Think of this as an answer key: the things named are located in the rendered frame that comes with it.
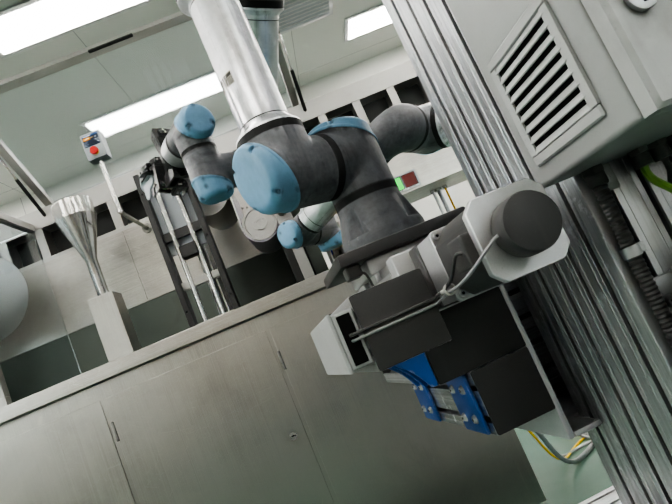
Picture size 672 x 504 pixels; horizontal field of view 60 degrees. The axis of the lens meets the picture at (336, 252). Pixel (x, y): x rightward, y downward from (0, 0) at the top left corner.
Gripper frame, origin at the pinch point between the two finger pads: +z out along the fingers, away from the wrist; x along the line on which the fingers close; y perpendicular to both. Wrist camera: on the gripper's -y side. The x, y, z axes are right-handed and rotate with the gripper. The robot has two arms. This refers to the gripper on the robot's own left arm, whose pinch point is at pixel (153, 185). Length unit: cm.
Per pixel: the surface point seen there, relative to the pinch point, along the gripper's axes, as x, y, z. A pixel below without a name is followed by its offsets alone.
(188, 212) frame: 21.1, -6.4, 35.3
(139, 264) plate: 18, -8, 88
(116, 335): 0, 22, 71
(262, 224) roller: 44, 1, 33
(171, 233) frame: 14.8, -0.5, 37.1
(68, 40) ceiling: 25, -162, 154
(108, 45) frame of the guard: 9, -71, 39
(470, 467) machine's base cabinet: 66, 90, -4
